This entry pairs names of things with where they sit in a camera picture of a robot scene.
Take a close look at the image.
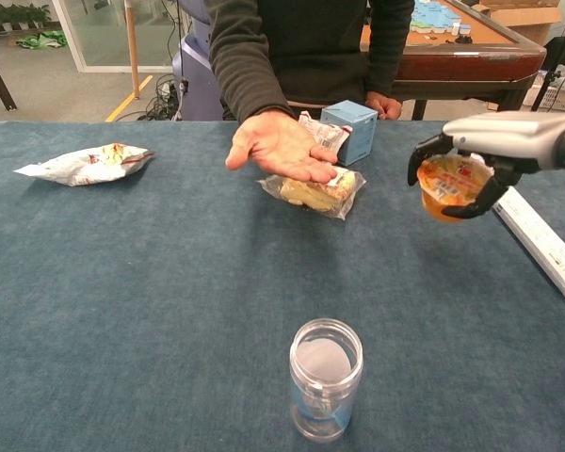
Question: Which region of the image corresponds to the person's right hand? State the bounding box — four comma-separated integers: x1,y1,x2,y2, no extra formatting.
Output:
225,109,339,184

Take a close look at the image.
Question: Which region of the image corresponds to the person's left hand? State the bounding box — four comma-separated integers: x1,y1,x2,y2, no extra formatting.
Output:
365,91,403,121

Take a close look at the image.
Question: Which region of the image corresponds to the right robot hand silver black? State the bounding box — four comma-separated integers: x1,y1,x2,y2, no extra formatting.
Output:
407,111,565,221

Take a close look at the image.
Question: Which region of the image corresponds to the round yellow snack cup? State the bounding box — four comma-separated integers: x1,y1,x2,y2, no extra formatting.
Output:
416,154,495,223

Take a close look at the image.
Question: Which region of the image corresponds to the person's left forearm dark sleeve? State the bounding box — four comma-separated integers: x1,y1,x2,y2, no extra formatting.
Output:
366,0,416,98

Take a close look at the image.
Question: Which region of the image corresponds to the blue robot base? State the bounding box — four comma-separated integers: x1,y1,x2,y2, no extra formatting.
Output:
171,0,225,122

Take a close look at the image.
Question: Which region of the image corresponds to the person's right forearm dark sleeve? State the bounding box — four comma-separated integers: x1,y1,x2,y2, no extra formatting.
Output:
208,0,296,124

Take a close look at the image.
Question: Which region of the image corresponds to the light blue carton box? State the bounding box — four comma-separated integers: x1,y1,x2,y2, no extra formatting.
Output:
320,100,379,167

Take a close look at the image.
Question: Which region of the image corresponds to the red white snack packet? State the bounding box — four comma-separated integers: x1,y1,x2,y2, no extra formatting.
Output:
298,110,352,154

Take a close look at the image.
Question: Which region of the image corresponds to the clear bag with bread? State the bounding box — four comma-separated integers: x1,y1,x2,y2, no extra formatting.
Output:
257,164,367,221

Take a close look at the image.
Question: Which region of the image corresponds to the brown wooden table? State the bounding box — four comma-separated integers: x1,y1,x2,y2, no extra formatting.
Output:
360,0,547,121

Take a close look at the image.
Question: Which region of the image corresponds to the black tripod stand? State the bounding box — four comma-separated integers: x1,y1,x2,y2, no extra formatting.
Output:
530,0,565,113

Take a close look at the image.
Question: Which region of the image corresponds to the person torso dark sweater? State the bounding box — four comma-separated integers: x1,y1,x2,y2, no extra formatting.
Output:
206,0,416,121

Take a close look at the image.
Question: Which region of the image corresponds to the blue white packets pile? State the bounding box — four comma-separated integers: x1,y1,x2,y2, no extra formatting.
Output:
412,0,475,43

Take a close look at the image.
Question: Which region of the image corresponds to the long white box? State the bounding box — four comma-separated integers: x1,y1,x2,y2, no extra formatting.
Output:
492,186,565,301

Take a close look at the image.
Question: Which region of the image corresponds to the cardboard box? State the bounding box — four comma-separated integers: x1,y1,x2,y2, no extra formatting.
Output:
479,0,565,27

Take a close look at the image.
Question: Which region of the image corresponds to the wooden pole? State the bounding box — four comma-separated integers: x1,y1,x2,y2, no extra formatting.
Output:
124,0,141,100

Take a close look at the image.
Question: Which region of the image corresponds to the blue table mat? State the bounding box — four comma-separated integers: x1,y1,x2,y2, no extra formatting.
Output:
0,120,565,452

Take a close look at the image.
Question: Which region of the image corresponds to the white printed snack bag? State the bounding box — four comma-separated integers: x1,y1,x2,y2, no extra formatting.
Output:
12,142,155,187

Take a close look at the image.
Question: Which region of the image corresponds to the clear plastic jar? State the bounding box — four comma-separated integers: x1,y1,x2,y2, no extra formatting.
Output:
289,318,364,444

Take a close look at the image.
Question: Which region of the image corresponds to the green cloth pile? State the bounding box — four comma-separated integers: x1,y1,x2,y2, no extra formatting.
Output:
16,30,69,50

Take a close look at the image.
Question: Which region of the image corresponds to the row of potted plants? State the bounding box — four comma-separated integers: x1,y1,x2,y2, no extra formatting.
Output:
0,3,52,34

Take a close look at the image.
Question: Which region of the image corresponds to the black cable bundle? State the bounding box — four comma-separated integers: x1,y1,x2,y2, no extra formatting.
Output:
138,74,186,122

